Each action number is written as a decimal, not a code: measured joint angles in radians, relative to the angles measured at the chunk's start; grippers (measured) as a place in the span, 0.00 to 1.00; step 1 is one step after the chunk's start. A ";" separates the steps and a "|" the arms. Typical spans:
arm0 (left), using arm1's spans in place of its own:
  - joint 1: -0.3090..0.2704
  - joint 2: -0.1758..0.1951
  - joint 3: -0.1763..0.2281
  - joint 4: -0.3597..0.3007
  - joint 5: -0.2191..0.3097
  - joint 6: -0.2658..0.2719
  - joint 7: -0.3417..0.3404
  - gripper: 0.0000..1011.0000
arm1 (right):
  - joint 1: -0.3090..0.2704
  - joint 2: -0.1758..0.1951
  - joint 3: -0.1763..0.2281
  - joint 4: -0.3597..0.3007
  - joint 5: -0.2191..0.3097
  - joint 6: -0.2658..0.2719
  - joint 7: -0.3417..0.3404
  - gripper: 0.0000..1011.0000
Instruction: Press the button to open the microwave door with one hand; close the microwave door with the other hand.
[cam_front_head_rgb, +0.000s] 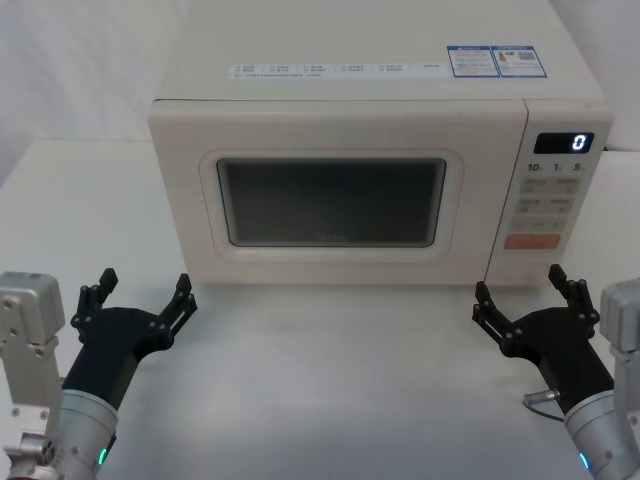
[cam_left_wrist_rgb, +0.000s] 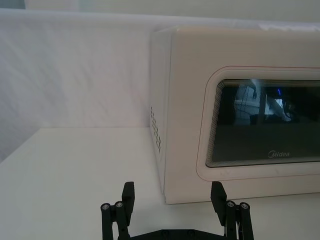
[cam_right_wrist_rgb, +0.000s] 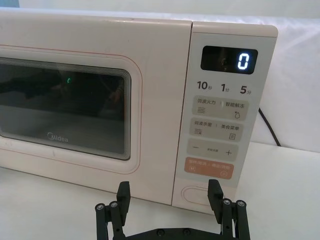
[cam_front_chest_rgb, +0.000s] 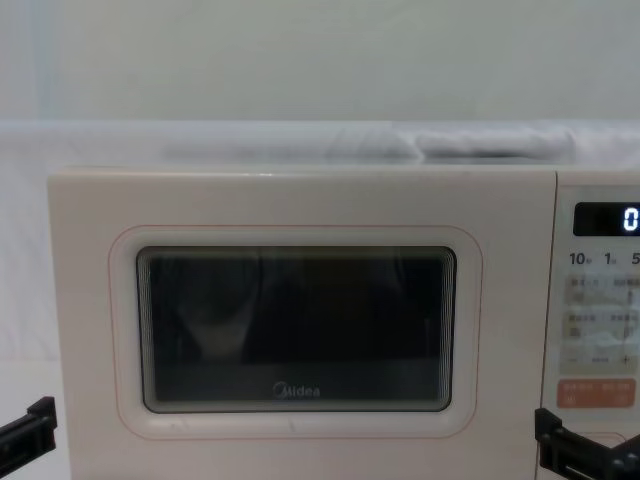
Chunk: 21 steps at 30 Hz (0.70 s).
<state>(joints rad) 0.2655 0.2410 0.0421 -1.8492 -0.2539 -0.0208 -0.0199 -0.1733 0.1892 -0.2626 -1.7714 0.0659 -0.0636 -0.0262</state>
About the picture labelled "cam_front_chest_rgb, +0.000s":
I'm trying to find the cream oven control panel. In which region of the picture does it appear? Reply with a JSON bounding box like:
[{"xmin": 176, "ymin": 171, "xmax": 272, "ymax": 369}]
[{"xmin": 554, "ymin": 172, "xmax": 640, "ymax": 480}]

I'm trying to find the white curtain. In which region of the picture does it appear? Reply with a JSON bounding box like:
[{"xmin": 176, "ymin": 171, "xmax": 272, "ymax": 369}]
[{"xmin": 0, "ymin": 0, "xmax": 640, "ymax": 166}]

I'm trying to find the cream microwave oven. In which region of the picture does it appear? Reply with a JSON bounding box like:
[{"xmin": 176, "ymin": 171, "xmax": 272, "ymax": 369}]
[{"xmin": 47, "ymin": 167, "xmax": 640, "ymax": 480}]

